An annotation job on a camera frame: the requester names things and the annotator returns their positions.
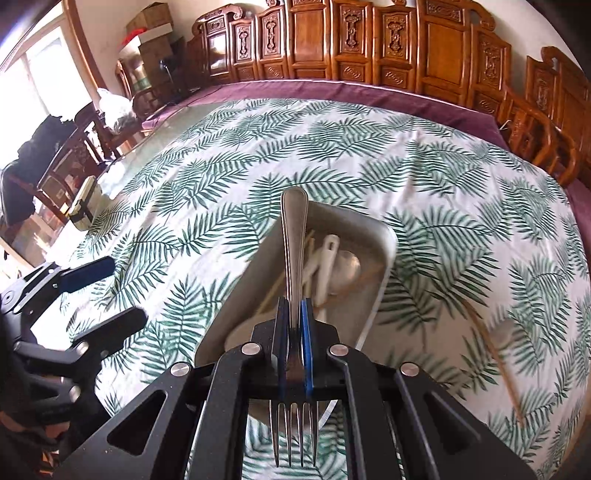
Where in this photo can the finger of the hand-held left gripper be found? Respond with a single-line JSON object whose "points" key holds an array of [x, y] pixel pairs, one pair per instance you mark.
{"points": [[87, 274], [120, 325]]}

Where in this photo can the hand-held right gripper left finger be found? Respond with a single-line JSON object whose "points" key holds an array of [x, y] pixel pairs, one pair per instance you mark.
{"points": [[283, 332]]}

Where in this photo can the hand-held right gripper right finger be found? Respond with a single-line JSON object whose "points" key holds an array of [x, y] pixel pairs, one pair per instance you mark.
{"points": [[307, 332]]}

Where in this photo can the metal fork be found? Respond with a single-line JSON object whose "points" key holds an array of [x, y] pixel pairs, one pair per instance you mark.
{"points": [[293, 230]]}

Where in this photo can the grey rectangular tray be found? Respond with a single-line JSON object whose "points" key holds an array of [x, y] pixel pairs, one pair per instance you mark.
{"points": [[369, 240]]}

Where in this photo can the lunch box with yellow trim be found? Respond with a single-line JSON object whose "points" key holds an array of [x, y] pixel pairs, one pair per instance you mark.
{"points": [[85, 203]]}

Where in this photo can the dark wooden chair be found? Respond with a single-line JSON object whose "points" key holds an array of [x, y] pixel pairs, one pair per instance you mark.
{"points": [[69, 170]]}

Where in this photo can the wooden chair with clothes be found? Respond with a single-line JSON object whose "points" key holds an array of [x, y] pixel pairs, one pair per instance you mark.
{"points": [[32, 157]]}

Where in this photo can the clear plastic bag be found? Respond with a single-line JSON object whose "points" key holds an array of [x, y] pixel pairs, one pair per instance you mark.
{"points": [[117, 110]]}

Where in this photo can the leaf print tablecloth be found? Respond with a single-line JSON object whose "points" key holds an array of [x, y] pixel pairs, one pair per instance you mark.
{"points": [[369, 152]]}

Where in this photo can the wooden framed window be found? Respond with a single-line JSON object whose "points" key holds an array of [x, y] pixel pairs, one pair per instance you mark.
{"points": [[41, 78]]}

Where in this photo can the large brown cardboard box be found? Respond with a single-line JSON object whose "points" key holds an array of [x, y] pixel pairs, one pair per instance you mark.
{"points": [[159, 53]]}

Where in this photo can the white and red box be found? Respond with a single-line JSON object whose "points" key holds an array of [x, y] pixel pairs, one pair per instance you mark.
{"points": [[147, 38]]}

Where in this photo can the small carved wooden armchair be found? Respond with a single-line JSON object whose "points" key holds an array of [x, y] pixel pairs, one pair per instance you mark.
{"points": [[217, 46]]}

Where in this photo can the large carved wooden bench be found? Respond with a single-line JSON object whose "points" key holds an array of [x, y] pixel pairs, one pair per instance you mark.
{"points": [[369, 41]]}

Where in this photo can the wooden chair with curved armrest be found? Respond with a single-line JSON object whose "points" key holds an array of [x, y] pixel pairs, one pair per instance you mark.
{"points": [[531, 124]]}

